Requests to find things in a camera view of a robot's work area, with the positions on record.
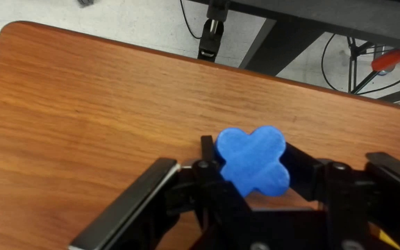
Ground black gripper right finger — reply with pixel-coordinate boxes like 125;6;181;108
281;144;400;250

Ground blue cross-shaped block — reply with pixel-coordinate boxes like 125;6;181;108
215;124;290;197

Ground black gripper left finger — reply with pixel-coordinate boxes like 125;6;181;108
68;135;252;250

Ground wooden table with metal legs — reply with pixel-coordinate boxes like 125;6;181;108
0;22;400;250

